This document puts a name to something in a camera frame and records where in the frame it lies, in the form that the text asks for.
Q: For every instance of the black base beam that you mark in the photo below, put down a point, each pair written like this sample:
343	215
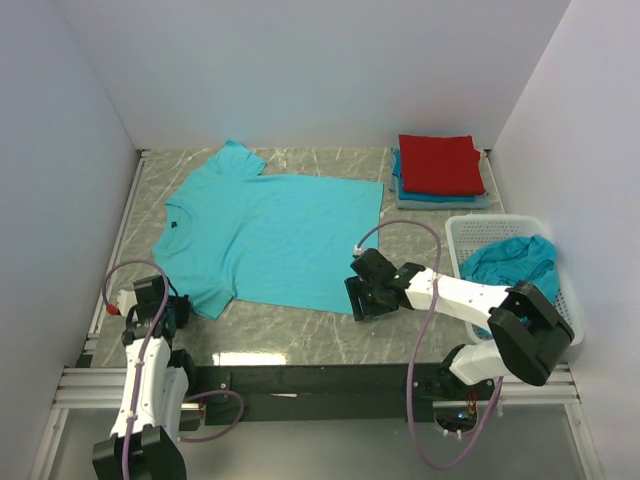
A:
329	392

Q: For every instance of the white plastic basket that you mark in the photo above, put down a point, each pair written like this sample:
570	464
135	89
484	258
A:
466	234

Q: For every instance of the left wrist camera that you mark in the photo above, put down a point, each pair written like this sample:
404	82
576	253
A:
125	300

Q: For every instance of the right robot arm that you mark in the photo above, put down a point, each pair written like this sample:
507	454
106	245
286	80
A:
529	336

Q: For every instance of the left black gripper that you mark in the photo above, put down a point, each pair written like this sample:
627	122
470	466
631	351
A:
183	307

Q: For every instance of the light blue t-shirt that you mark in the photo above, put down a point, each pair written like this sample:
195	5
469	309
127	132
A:
236	232

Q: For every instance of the grey-blue folded t-shirt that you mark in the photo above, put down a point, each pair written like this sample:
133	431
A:
423	206

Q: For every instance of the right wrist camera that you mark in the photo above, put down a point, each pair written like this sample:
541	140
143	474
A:
359	247

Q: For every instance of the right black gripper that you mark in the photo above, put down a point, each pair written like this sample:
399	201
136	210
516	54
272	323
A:
356	289

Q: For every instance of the red folded t-shirt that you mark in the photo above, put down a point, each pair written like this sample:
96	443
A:
440	166

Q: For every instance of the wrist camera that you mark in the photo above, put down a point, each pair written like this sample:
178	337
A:
359	247
125	300

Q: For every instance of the teal t-shirt in basket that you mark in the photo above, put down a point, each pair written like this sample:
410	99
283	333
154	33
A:
505	263

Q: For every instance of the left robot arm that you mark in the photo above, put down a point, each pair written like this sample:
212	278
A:
142	443

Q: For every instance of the aluminium rail frame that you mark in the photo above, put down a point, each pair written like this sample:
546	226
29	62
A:
256	334

